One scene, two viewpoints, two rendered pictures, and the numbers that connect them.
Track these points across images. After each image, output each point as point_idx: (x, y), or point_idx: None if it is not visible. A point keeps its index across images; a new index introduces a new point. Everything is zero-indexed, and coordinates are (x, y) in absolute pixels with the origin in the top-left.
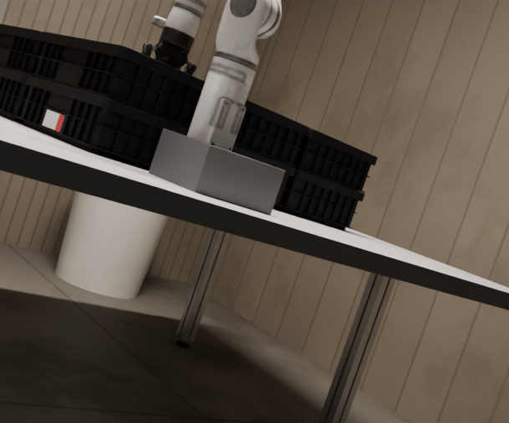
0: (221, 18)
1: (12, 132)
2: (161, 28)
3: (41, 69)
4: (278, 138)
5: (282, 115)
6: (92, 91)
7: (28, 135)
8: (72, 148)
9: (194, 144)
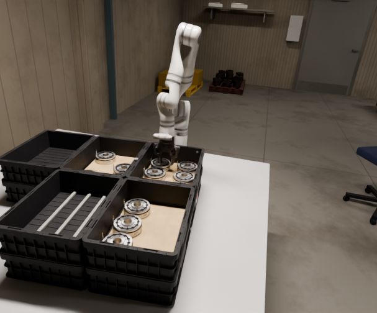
0: (188, 117)
1: (240, 181)
2: (164, 140)
3: (193, 197)
4: (112, 147)
5: (117, 138)
6: (201, 171)
7: (231, 183)
8: (215, 181)
9: None
